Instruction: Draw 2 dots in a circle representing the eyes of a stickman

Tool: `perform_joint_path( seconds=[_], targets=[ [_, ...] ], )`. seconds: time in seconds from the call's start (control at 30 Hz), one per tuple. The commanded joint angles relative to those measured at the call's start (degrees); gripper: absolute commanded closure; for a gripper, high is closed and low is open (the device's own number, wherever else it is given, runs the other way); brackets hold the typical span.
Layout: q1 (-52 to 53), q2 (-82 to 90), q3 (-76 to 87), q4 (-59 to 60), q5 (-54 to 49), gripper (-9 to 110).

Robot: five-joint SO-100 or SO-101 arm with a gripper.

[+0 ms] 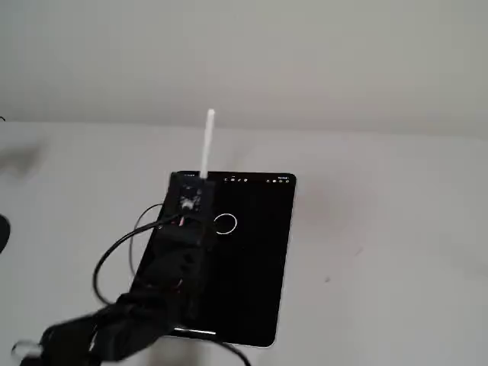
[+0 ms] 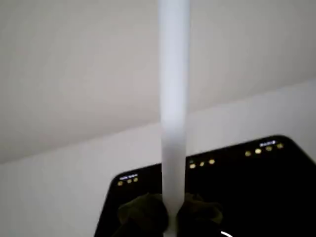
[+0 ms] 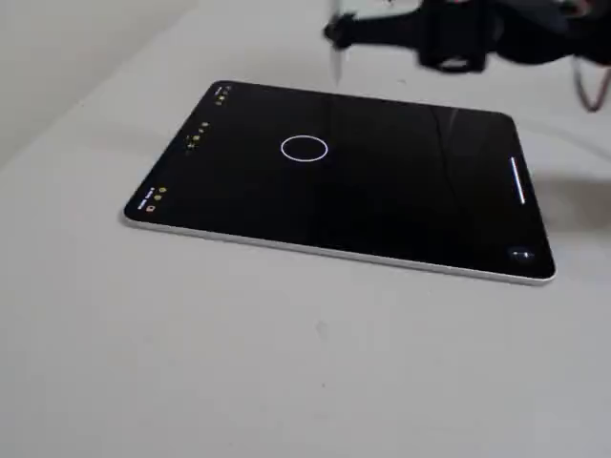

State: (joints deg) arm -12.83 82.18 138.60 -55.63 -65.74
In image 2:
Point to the white stylus pen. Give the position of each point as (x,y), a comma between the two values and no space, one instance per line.
(172,98)

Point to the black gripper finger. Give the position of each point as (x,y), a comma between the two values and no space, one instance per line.
(197,217)
(143,217)

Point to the black screen silver tablet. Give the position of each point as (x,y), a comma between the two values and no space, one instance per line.
(259,197)

